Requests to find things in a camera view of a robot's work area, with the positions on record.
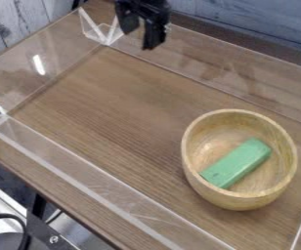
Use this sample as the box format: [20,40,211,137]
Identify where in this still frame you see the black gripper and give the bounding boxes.
[115,0,171,50]

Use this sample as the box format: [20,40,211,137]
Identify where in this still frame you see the black table leg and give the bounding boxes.
[31,194,47,219]

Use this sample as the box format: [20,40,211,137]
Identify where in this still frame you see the brown wooden bowl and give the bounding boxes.
[180,108,297,211]

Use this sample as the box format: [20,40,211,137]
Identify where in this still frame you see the green rectangular block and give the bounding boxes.
[199,138,271,188]

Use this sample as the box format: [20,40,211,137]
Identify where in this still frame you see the black metal bracket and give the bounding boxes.
[24,214,80,250]

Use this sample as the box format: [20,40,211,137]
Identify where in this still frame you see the black cable loop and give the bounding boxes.
[0,212,32,250]

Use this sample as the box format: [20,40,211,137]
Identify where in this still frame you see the clear acrylic tray enclosure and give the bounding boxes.
[0,2,301,250]

